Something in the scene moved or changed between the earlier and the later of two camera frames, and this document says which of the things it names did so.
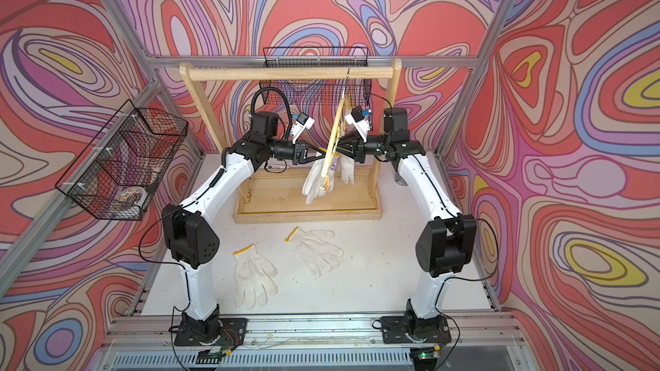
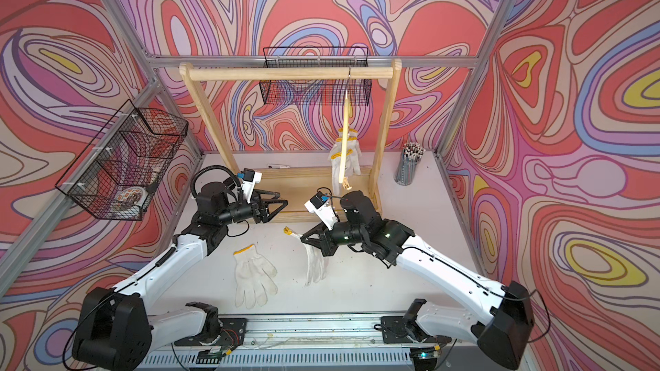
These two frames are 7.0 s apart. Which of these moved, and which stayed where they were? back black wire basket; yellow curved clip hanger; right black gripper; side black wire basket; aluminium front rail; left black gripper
Moved: right black gripper; yellow curved clip hanger; left black gripper
Stayed: side black wire basket; aluminium front rail; back black wire basket
